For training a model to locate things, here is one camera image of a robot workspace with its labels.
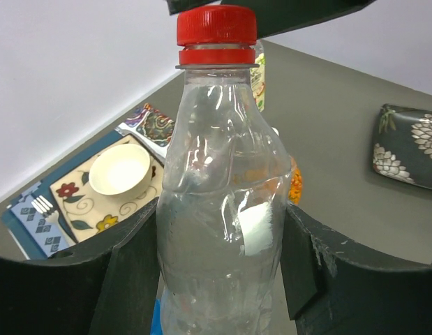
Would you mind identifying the orange juice bottle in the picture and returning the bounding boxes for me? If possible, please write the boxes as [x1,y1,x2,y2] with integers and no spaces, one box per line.
[288,167,304,205]

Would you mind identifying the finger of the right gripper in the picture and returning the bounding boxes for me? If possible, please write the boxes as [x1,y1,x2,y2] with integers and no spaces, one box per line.
[166,0,221,15]
[221,0,374,38]

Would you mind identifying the silver fork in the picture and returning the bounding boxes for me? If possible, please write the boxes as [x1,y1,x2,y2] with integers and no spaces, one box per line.
[31,195,77,246]

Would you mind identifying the large clear juice bottle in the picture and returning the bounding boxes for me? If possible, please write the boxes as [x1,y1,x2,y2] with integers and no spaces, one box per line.
[251,40,265,112]

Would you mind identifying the blue patterned placemat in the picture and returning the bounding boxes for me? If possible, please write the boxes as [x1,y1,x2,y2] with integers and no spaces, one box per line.
[1,103,177,260]

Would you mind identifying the blue cap water bottle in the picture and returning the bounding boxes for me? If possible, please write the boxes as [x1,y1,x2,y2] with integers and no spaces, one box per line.
[150,299,163,335]

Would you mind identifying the black floral square plate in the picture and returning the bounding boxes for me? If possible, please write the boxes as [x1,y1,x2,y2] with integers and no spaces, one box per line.
[372,104,432,190]

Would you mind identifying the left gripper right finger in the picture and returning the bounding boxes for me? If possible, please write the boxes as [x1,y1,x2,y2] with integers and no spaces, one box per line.
[281,203,432,334]

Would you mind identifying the white ceramic bowl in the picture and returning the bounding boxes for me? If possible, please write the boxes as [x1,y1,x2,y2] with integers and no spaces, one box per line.
[89,143,152,198]

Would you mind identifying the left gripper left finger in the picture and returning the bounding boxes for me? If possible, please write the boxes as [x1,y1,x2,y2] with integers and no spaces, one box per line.
[0,200,160,334]

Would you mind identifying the red cap clear bottle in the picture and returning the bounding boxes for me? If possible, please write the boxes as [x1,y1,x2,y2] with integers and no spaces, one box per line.
[154,5,297,335]

